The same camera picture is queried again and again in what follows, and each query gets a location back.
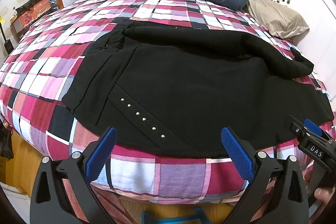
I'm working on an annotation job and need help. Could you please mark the black handheld device on stick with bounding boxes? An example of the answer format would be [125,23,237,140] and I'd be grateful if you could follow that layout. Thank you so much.
[0,22,14,55]

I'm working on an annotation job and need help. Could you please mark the black pants with studs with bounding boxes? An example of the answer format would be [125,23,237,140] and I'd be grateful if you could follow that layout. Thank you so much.
[62,20,334,158]

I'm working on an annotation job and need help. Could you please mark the beige pillow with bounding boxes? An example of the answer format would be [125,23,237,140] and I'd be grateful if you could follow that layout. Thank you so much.
[247,0,310,39]

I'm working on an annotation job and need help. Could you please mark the plaid checkered bed cover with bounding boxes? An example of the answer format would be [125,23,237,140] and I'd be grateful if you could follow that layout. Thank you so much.
[1,0,329,204]

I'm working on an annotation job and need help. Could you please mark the orange cardboard box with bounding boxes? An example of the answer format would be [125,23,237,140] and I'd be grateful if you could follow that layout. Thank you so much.
[11,0,51,38]

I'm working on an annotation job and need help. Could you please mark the person's right hand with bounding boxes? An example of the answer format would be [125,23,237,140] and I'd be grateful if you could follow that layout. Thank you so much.
[314,188,335,206]

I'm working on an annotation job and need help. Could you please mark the white carved headboard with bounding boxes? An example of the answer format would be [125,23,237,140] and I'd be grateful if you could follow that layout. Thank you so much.
[274,0,335,103]

